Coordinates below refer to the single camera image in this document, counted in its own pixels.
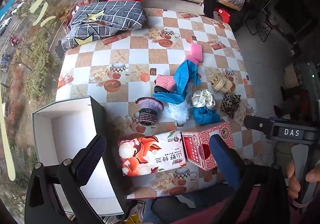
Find light blue fluffy scrunchie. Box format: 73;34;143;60
162;101;192;122

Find beige scrunchie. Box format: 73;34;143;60
210;73;234;93

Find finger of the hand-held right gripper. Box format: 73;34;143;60
244;115;273;132

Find floral tissue pack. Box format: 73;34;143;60
117;129;187;176

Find pink knit headband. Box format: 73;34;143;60
154;74;177;93

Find person's legs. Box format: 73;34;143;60
141;184;240;224

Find checkered printed tablecloth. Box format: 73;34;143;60
55;8;257;199

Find purple knit headband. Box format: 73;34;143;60
135;97;164;127

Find white storage box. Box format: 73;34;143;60
32;96;133;217

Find blue satin cloth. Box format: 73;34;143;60
152;60;202;104

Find leopard print scrunchie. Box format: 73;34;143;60
220;92;242;119

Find blue knit scrunchie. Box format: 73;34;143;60
192;106;222;126

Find white polka dot scrunchie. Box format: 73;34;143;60
191;88;216;110

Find red patterned box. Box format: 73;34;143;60
181;121;234;171

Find grey checked pillow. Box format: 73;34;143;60
61;1;147;52

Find red plastic stool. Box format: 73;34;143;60
214;7;232;24

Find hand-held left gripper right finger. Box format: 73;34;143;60
209;134;290;224

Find person's right hand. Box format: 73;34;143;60
286;160;320;212

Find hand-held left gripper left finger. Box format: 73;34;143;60
25;134;107;224

